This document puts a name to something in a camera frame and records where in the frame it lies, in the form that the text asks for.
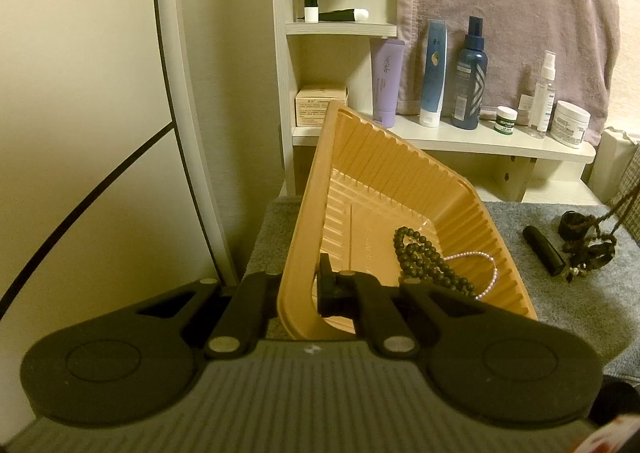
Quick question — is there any clear spray bottle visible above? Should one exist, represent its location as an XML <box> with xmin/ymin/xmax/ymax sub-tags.
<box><xmin>527</xmin><ymin>50</ymin><xmax>556</xmax><ymax>134</ymax></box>

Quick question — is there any black cylindrical tube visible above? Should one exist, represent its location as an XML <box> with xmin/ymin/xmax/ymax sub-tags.
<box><xmin>522</xmin><ymin>226</ymin><xmax>565</xmax><ymax>277</ymax></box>

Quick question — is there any black wrist watch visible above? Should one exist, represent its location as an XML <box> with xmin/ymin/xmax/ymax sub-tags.
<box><xmin>558</xmin><ymin>210</ymin><xmax>597</xmax><ymax>242</ymax></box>

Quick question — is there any dark blue spray bottle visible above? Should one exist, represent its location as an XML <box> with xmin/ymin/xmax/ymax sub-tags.
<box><xmin>451</xmin><ymin>17</ymin><xmax>488</xmax><ymax>130</ymax></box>

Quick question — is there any brown bead bracelet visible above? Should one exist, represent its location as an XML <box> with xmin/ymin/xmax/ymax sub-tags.
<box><xmin>562</xmin><ymin>182</ymin><xmax>640</xmax><ymax>279</ymax></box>

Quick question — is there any white cream jar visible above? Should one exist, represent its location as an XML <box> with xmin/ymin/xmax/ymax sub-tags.
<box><xmin>550</xmin><ymin>100</ymin><xmax>590</xmax><ymax>149</ymax></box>

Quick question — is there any white bed headboard cushion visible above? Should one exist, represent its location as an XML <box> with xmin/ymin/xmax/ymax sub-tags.
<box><xmin>587</xmin><ymin>127</ymin><xmax>639</xmax><ymax>203</ymax></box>

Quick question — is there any blue white cream tube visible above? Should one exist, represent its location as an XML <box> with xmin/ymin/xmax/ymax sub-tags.
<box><xmin>420</xmin><ymin>20</ymin><xmax>448</xmax><ymax>128</ymax></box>

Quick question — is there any dark green bead necklace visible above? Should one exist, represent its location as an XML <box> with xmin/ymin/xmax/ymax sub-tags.
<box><xmin>392</xmin><ymin>226</ymin><xmax>478</xmax><ymax>299</ymax></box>

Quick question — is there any grey fluffy towel mat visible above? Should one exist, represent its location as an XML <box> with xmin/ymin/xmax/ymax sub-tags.
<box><xmin>244</xmin><ymin>197</ymin><xmax>640</xmax><ymax>382</ymax></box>

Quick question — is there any mauve hanging towel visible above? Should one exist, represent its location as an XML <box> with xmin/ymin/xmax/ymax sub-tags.
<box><xmin>396</xmin><ymin>0</ymin><xmax>620</xmax><ymax>146</ymax></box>

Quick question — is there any grey tweed pillow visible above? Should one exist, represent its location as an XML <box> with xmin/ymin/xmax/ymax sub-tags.
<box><xmin>608</xmin><ymin>147</ymin><xmax>640</xmax><ymax>242</ymax></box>

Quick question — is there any small green white jar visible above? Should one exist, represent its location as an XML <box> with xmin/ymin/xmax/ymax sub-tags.
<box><xmin>494</xmin><ymin>106</ymin><xmax>518</xmax><ymax>136</ymax></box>

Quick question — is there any cream corner shelf unit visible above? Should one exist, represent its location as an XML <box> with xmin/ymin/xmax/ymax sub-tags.
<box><xmin>272</xmin><ymin>0</ymin><xmax>598</xmax><ymax>205</ymax></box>

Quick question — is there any small cardboard box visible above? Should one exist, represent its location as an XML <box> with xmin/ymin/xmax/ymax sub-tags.
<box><xmin>295</xmin><ymin>85</ymin><xmax>348</xmax><ymax>127</ymax></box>

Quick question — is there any lilac cosmetic tube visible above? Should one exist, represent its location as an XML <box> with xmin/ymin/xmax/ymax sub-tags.
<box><xmin>370</xmin><ymin>38</ymin><xmax>405</xmax><ymax>128</ymax></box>

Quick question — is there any orange plastic tray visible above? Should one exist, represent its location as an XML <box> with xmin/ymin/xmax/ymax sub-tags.
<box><xmin>277</xmin><ymin>103</ymin><xmax>537</xmax><ymax>340</ymax></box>

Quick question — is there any white pearl bracelet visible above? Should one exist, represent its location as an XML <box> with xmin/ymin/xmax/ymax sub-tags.
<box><xmin>441</xmin><ymin>250</ymin><xmax>500</xmax><ymax>301</ymax></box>

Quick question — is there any black white lying tube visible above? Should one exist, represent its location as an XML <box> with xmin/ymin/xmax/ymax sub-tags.
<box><xmin>302</xmin><ymin>8</ymin><xmax>369</xmax><ymax>23</ymax></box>

